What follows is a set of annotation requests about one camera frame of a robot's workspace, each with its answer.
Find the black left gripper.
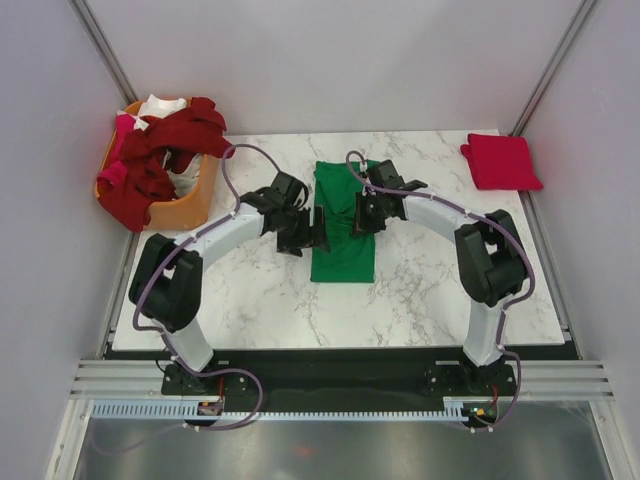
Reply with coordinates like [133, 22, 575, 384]
[275, 205, 329, 258]

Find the green t shirt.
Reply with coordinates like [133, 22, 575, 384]
[310, 161, 375, 284]

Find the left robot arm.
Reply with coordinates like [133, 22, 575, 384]
[128, 172, 330, 393]

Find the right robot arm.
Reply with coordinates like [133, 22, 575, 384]
[346, 160, 535, 394]

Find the orange laundry basket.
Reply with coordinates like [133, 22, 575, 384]
[93, 98, 220, 231]

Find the folded red t shirt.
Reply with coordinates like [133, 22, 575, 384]
[460, 133, 543, 191]

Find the dark red t shirt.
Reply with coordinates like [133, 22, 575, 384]
[97, 96, 236, 233]

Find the white t shirt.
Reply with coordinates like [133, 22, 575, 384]
[117, 94, 188, 119]

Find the pink t shirt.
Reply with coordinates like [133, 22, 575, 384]
[96, 111, 149, 194]

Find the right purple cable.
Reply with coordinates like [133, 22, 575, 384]
[344, 151, 537, 434]

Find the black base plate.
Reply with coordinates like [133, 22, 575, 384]
[161, 347, 517, 412]

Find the white cable duct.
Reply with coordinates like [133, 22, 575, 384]
[90, 397, 484, 422]

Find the aluminium frame rail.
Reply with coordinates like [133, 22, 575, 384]
[70, 360, 164, 400]

